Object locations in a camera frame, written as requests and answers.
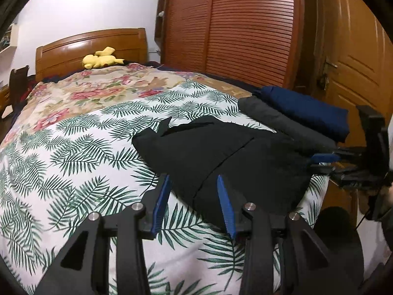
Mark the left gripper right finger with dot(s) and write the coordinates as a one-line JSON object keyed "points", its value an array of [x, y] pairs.
{"points": [[307, 266]]}

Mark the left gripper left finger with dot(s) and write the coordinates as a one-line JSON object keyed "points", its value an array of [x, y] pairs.
{"points": [[82, 265]]}

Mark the black button coat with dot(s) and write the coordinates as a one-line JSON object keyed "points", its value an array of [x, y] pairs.
{"points": [[269, 169]]}

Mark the folded navy garment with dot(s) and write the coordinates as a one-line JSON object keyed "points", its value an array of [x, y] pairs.
{"points": [[324, 118]]}

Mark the palm leaf white bedsheet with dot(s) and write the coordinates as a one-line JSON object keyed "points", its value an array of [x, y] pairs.
{"points": [[51, 180]]}

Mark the folded grey garment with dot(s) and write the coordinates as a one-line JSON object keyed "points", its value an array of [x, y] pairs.
{"points": [[263, 113]]}

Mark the wooden door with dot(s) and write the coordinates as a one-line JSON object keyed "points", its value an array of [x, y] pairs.
{"points": [[349, 34]]}

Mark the floral pink quilt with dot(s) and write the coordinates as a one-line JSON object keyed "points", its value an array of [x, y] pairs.
{"points": [[90, 90]]}

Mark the wooden louvered wardrobe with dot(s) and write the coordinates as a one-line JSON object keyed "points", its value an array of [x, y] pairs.
{"points": [[257, 42]]}

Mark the dark wooden chair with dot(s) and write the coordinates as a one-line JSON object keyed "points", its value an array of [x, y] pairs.
{"points": [[12, 95]]}

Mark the yellow plush toy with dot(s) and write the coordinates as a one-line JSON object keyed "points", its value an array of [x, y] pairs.
{"points": [[101, 59]]}

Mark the wooden bed headboard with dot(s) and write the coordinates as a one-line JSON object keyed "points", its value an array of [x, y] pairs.
{"points": [[65, 55]]}

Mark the metal door handle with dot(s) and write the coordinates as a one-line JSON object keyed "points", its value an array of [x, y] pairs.
{"points": [[323, 81]]}

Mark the white wall shelf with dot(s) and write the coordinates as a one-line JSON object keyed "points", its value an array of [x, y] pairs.
{"points": [[10, 39]]}

